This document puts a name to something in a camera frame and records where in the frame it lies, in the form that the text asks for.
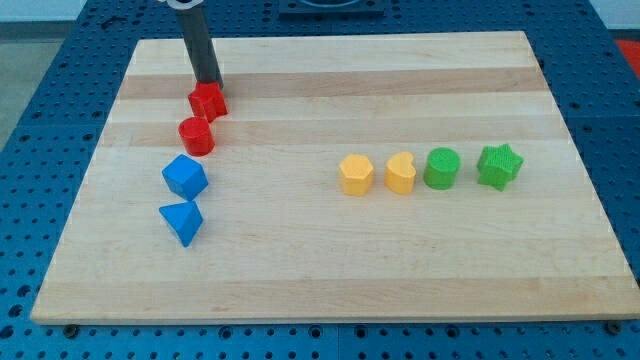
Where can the yellow hexagon block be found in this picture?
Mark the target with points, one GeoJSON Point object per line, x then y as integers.
{"type": "Point", "coordinates": [356, 174]}

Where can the red cylinder block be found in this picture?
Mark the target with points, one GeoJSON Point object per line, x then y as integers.
{"type": "Point", "coordinates": [196, 136]}

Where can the green cylinder block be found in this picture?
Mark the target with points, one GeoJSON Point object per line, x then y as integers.
{"type": "Point", "coordinates": [441, 168]}

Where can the light wooden board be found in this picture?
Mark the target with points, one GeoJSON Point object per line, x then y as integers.
{"type": "Point", "coordinates": [282, 243]}

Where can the blue triangular prism block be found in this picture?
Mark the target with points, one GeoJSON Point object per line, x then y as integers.
{"type": "Point", "coordinates": [184, 219]}

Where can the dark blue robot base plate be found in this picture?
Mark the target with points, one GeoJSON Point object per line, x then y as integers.
{"type": "Point", "coordinates": [288, 9]}

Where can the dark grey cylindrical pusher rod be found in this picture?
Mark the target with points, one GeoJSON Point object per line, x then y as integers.
{"type": "Point", "coordinates": [198, 42]}

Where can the blue cube block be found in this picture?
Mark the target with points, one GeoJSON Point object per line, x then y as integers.
{"type": "Point", "coordinates": [185, 177]}

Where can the silver rod mount ring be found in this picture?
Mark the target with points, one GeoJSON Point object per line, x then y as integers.
{"type": "Point", "coordinates": [184, 3]}

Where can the yellow heart block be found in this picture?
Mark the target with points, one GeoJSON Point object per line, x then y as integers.
{"type": "Point", "coordinates": [400, 173]}

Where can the green star block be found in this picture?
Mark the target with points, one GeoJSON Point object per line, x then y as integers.
{"type": "Point", "coordinates": [498, 166]}

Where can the red star block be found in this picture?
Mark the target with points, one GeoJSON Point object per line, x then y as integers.
{"type": "Point", "coordinates": [207, 101]}

